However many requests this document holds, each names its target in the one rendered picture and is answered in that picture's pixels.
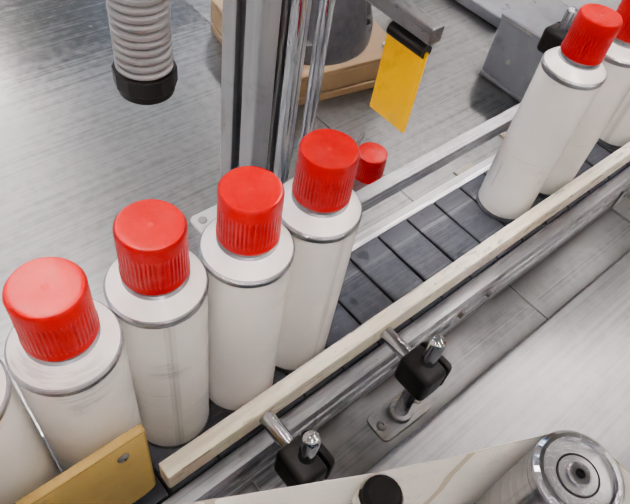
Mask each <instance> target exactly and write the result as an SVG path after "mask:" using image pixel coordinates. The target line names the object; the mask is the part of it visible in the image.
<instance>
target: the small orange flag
mask: <svg viewBox="0 0 630 504"><path fill-rule="evenodd" d="M386 32H387V37H386V41H385V45H384V49H383V53H382V57H381V61H380V65H379V69H378V73H377V78H376V82H375V86H374V90H373V94H372V98H371V102H370V107H371V108H373V109H374V110H375V111H376V112H377V113H379V114H380V115H381V116H382V117H383V118H385V119H386V120H387V121H388V122H390V123H391V124H392V125H393V126H394V127H396V128H397V129H398V130H399V131H401V132H402V133H404V132H405V130H406V126H407V123H408V120H409V117H410V114H411V110H412V107H413V104H414V101H415V97H416V94H417V91H418V88H419V85H420V81H421V78H422V75H423V72H424V69H425V65H426V62H427V59H428V56H429V54H430V53H431V50H432V47H431V46H430V45H427V44H426V43H424V42H423V41H422V40H420V39H419V38H417V37H416V36H415V35H413V34H412V33H410V32H409V31H408V30H406V29H405V28H403V27H402V26H401V25H399V24H398V23H397V22H395V21H392V22H391V23H390V24H389V25H388V27H387V30H386Z"/></svg>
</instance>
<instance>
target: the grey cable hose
mask: <svg viewBox="0 0 630 504"><path fill-rule="evenodd" d="M106 8H107V14H108V18H109V21H108V22H109V27H110V34H111V42H112V49H113V56H114V61H113V63H112V65H111V67H112V74H113V80H114V83H115V85H116V87H117V90H118V91H119V93H120V95H121V96H122V97H123V98H124V99H126V100H127V101H129V102H132V103H134V104H139V105H154V104H159V103H162V102H164V101H166V100H168V99H169V98H170V97H171V96H172V95H173V93H174V91H175V86H176V84H177V81H178V71H177V64H176V62H175V60H174V59H173V51H172V49H173V47H172V29H171V12H170V1H169V0H106Z"/></svg>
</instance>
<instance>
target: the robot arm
mask: <svg viewBox="0 0 630 504"><path fill-rule="evenodd" d="M318 6H319V0H312V5H311V12H310V20H309V27H308V35H307V42H306V49H305V57H304V65H310V62H311V55H312V48H313V41H314V34H315V27H316V20H317V13H318ZM372 27H373V15H372V7H371V4H370V3H369V2H367V1H366V0H336V1H335V7H334V13H333V19H332V25H331V31H330V37H329V43H328V50H327V56H326V62H325V66H328V65H335V64H340V63H344V62H347V61H349V60H352V59H354V58H355V57H357V56H358V55H360V54H361V53H362V52H363V51H364V50H365V49H366V47H367V46H368V43H369V40H370V36H371V31H372Z"/></svg>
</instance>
